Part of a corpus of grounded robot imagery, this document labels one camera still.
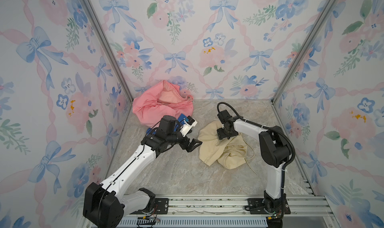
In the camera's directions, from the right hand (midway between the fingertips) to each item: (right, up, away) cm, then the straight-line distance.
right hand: (225, 133), depth 100 cm
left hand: (-20, +2, -25) cm, 33 cm away
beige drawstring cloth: (0, -10, -14) cm, 17 cm away
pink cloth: (-43, +24, +7) cm, 50 cm away
